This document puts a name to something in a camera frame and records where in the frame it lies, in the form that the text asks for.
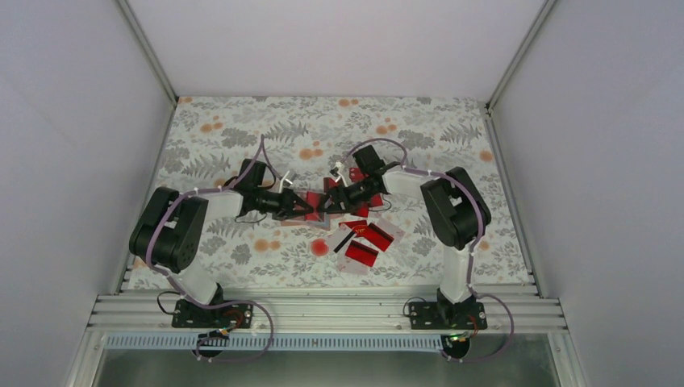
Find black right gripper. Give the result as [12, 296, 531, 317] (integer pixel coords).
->
[317, 177, 379, 214]

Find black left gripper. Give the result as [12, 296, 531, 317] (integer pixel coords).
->
[252, 187, 313, 220]

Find tan leather card holder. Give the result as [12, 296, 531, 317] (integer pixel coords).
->
[280, 210, 331, 231]

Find red VIP card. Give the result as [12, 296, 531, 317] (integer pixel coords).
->
[348, 167, 365, 183]
[340, 219, 369, 238]

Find red card pair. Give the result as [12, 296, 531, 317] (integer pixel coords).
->
[302, 191, 330, 222]

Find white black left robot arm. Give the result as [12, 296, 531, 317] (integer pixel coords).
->
[128, 159, 315, 327]

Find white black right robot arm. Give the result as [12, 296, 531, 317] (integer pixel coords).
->
[317, 145, 491, 328]

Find white card black stripe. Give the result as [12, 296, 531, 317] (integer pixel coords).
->
[310, 224, 355, 256]

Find red card black stripe right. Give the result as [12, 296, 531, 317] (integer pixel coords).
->
[363, 223, 394, 252]

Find red card black stripe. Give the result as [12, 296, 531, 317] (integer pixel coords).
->
[363, 223, 394, 252]
[344, 240, 379, 268]

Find red card black stripe bottom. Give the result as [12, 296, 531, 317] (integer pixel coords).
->
[344, 240, 379, 268]

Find white floral card bottom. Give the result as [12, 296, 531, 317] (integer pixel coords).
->
[337, 256, 369, 276]

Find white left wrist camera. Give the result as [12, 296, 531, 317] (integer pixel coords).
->
[277, 170, 297, 193]

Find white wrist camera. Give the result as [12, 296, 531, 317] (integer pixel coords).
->
[330, 161, 345, 181]
[277, 170, 297, 193]

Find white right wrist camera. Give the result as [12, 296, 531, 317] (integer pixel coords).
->
[330, 161, 345, 181]

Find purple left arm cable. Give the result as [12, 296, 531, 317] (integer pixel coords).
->
[144, 134, 275, 364]

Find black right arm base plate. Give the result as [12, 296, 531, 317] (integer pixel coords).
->
[407, 301, 488, 331]

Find white perforated cable duct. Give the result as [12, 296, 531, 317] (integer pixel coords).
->
[103, 332, 442, 352]

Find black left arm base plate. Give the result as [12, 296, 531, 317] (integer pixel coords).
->
[171, 300, 253, 329]

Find aluminium corner post left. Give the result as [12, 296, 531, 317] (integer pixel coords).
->
[115, 0, 178, 106]

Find aluminium corner post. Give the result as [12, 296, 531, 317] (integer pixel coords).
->
[115, 0, 178, 106]
[485, 0, 557, 114]

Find aluminium front rail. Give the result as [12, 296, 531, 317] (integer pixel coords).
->
[87, 289, 568, 334]

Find aluminium corner post right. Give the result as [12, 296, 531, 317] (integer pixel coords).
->
[485, 0, 557, 114]

